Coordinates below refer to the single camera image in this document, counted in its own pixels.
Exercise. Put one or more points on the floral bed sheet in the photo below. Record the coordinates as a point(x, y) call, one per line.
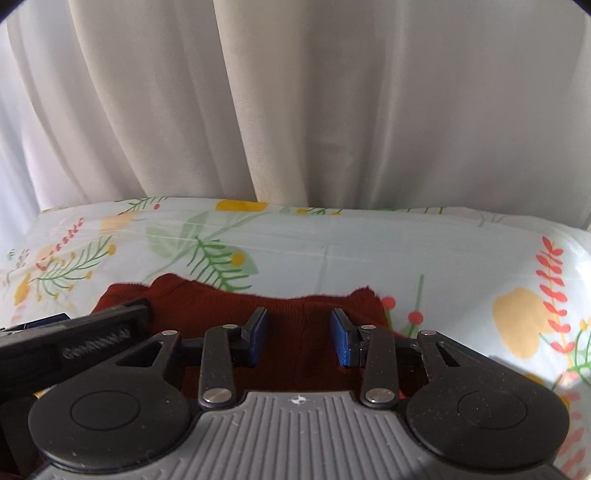
point(369, 249)

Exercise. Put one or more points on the red knit sweater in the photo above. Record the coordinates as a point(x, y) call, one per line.
point(304, 332)

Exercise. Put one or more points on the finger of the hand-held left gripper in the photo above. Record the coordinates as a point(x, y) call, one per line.
point(41, 321)
point(92, 341)

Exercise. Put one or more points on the white curtain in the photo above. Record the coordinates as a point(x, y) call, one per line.
point(295, 92)

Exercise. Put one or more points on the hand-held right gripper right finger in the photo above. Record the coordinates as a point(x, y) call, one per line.
point(341, 339)

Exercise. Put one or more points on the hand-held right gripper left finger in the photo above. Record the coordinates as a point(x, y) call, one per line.
point(258, 337)

